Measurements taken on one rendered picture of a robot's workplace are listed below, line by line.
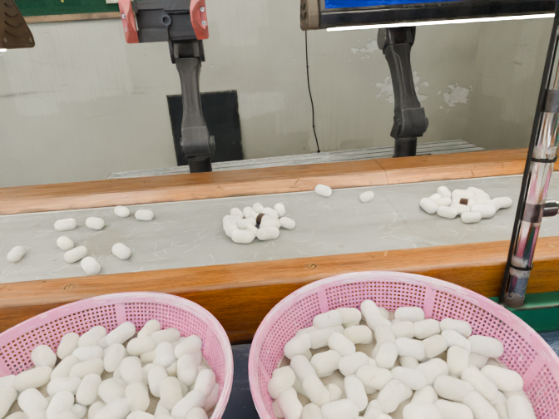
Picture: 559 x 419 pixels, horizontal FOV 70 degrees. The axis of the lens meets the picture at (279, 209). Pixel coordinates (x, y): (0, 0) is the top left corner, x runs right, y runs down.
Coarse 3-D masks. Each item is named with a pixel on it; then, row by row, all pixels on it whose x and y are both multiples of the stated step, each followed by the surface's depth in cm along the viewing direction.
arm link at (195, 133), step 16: (176, 48) 106; (192, 48) 106; (176, 64) 106; (192, 64) 106; (192, 80) 105; (192, 96) 105; (192, 112) 104; (192, 128) 103; (192, 144) 103; (208, 144) 103
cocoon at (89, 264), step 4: (84, 260) 56; (88, 260) 56; (92, 260) 56; (84, 264) 55; (88, 264) 55; (92, 264) 55; (96, 264) 55; (84, 268) 55; (88, 268) 55; (92, 268) 55; (96, 268) 55; (100, 268) 56; (88, 272) 55; (92, 272) 55; (96, 272) 55
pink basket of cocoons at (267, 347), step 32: (320, 288) 46; (352, 288) 47; (384, 288) 47; (416, 288) 46; (448, 288) 44; (288, 320) 43; (480, 320) 42; (512, 320) 39; (256, 352) 37; (512, 352) 38; (544, 352) 35; (256, 384) 33; (544, 384) 34; (544, 416) 32
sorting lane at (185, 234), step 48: (336, 192) 80; (384, 192) 79; (432, 192) 77; (0, 240) 68; (48, 240) 67; (96, 240) 66; (144, 240) 65; (192, 240) 64; (288, 240) 62; (336, 240) 61; (384, 240) 60; (432, 240) 60; (480, 240) 59
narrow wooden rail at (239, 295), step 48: (0, 288) 50; (48, 288) 49; (96, 288) 48; (144, 288) 48; (192, 288) 47; (240, 288) 48; (288, 288) 48; (480, 288) 50; (528, 288) 51; (240, 336) 50
